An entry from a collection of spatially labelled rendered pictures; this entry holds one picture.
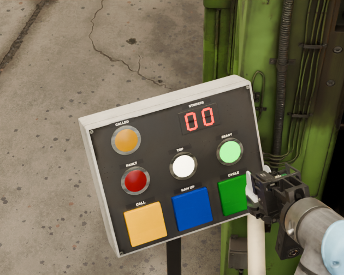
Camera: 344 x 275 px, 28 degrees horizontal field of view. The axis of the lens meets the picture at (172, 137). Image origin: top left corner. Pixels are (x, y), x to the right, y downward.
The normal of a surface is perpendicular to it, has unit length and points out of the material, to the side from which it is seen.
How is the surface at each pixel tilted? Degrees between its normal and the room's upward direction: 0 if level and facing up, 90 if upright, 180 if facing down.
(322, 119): 90
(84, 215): 0
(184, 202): 60
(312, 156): 90
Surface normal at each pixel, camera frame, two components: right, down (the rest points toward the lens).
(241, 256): -0.07, 0.74
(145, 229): 0.31, 0.26
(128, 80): -0.01, -0.67
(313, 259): -0.69, -0.15
